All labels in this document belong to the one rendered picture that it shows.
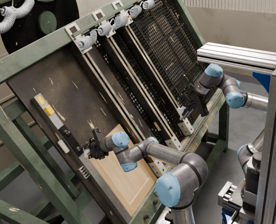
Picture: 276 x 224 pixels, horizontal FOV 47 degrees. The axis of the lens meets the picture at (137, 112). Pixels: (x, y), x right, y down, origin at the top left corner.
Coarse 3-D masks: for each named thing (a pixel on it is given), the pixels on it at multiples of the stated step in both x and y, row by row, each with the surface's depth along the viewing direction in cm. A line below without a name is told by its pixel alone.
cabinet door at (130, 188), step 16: (128, 144) 217; (96, 160) 195; (112, 160) 204; (144, 160) 223; (112, 176) 201; (128, 176) 210; (144, 176) 220; (128, 192) 206; (144, 192) 216; (128, 208) 203
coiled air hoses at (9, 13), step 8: (24, 0) 225; (40, 0) 234; (48, 0) 239; (0, 8) 209; (8, 8) 211; (16, 8) 218; (24, 8) 220; (8, 16) 212; (16, 16) 221; (0, 24) 207; (8, 24) 211; (0, 32) 208
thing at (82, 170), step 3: (78, 168) 187; (81, 168) 188; (84, 168) 187; (78, 171) 185; (81, 171) 185; (84, 171) 187; (87, 171) 188; (81, 174) 185; (84, 174) 188; (87, 174) 189; (84, 177) 185; (87, 177) 186
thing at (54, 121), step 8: (40, 104) 177; (48, 104) 180; (48, 120) 180; (56, 120) 181; (56, 128) 180; (72, 152) 185; (80, 160) 185; (88, 160) 189; (88, 168) 187; (88, 176) 190; (96, 176) 190; (96, 184) 191; (104, 184) 192; (104, 192) 191; (112, 192) 195; (112, 200) 193; (112, 208) 196; (120, 208) 196; (120, 216) 197; (128, 216) 198
